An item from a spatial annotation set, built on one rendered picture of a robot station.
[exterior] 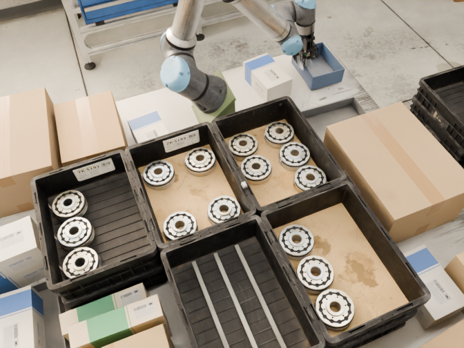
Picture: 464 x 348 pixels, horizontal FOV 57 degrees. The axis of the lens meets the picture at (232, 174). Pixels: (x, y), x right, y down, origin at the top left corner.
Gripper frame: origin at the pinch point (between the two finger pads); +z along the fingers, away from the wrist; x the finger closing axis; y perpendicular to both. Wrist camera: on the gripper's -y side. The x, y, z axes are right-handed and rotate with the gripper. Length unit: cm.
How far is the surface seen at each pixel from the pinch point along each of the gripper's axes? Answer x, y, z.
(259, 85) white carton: -21.4, 3.9, -1.6
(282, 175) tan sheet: -33, 55, -10
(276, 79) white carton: -14.4, 5.9, -3.7
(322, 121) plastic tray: -3.7, 27.1, 5.9
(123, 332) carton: -91, 89, -19
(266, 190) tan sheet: -40, 59, -10
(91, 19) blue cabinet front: -87, -138, 34
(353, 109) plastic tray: 11.0, 25.8, 7.3
